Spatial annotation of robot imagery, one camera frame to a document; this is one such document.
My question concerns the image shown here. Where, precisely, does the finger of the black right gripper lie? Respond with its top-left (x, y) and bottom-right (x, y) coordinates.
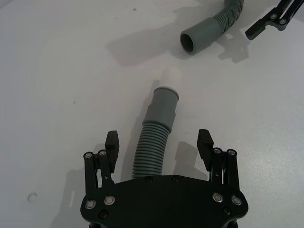
top-left (245, 0), bottom-right (304, 40)

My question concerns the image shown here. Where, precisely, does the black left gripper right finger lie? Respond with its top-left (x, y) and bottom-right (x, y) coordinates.
top-left (196, 129), bottom-right (239, 191)

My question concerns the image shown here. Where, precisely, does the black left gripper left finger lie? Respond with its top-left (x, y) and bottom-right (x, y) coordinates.
top-left (83, 130), bottom-right (120, 194)

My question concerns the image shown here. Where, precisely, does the white plastic pipe connector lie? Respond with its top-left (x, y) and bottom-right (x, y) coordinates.
top-left (159, 67), bottom-right (184, 91)

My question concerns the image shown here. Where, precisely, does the grey corrugated hose, smooth cuff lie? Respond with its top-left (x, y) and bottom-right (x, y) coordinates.
top-left (131, 86), bottom-right (180, 179)

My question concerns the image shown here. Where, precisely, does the grey-green corrugated hose, open cuff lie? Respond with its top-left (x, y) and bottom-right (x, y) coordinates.
top-left (180, 0), bottom-right (245, 57)

